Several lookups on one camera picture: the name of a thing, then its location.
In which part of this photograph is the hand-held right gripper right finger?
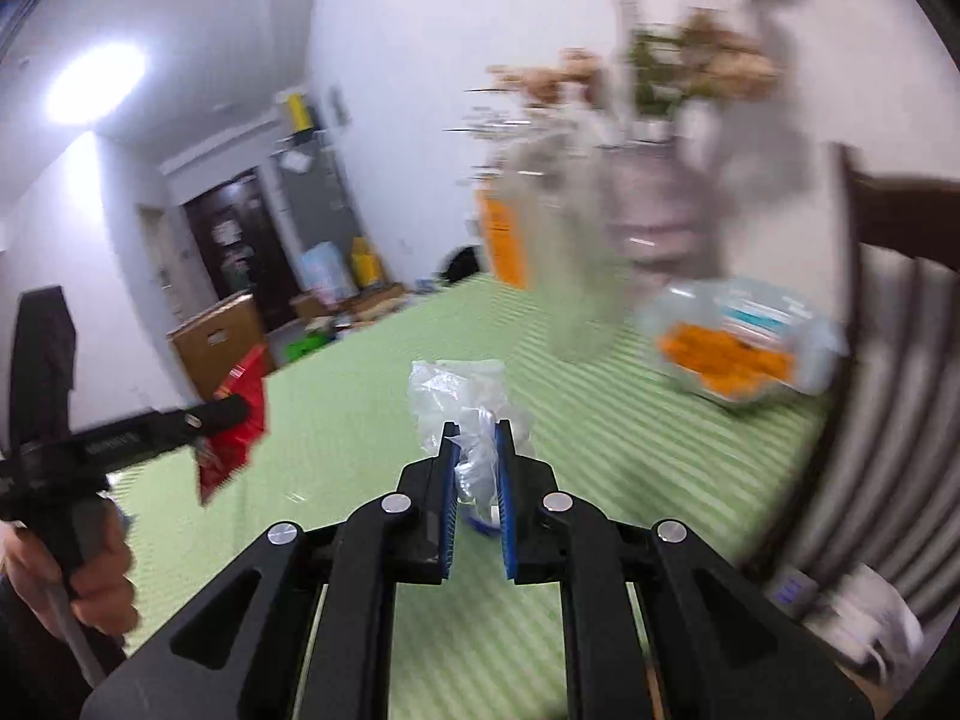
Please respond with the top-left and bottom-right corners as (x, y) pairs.
(495, 418), (876, 720)

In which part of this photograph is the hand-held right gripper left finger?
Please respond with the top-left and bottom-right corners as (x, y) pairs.
(81, 422), (461, 720)

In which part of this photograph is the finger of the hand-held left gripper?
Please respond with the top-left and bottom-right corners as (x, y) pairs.
(176, 395), (252, 440)

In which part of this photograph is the red snack wrapper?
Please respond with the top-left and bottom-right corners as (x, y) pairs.
(196, 345), (269, 507)

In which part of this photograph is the clear plastic bag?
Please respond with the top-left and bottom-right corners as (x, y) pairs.
(409, 358), (533, 511)

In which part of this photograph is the person's left forearm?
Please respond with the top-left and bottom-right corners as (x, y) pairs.
(0, 577), (128, 720)

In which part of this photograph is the person's left hand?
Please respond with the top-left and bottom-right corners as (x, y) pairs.
(0, 499), (140, 638)

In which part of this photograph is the small blue white object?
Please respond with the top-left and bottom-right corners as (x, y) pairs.
(461, 499), (505, 539)

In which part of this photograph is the green checked tablecloth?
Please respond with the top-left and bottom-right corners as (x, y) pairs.
(112, 274), (833, 720)

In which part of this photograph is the light blue printed pack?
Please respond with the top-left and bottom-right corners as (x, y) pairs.
(300, 244), (353, 305)

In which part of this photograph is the dark brown door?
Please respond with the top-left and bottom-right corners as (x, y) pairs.
(184, 169), (301, 331)

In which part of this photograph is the yellow tote bag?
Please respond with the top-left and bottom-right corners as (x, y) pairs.
(351, 236), (385, 287)

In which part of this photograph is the grey refrigerator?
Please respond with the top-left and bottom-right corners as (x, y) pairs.
(270, 131), (368, 293)

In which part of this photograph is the black bag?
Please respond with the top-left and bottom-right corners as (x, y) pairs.
(442, 246), (481, 286)

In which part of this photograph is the clear plastic pitcher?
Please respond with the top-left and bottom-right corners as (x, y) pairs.
(540, 112), (638, 361)

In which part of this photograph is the orange book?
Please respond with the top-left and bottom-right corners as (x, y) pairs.
(476, 191), (530, 290)

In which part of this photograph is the light blue wavy bowl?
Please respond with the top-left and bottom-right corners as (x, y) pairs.
(637, 277), (848, 406)

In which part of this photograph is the ceiling light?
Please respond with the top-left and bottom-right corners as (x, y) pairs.
(45, 41), (147, 125)

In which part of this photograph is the pink glass vase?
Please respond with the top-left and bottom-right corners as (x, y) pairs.
(604, 139), (725, 278)

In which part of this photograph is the white power strip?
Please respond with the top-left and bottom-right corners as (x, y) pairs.
(772, 562), (927, 683)

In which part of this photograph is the tall clear bottle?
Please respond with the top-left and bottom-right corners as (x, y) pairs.
(495, 124), (556, 293)

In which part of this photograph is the single dried pink rose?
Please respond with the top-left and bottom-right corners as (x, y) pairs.
(486, 49), (605, 110)

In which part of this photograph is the dark wooden chair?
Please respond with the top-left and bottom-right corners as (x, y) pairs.
(750, 142), (960, 616)

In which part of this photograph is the dried rose bouquet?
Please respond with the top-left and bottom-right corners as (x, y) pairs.
(607, 0), (785, 121)

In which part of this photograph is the brown chair with handle cutout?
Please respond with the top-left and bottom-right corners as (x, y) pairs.
(169, 292), (267, 398)

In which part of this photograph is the grey cable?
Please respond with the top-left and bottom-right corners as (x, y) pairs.
(41, 585), (102, 687)

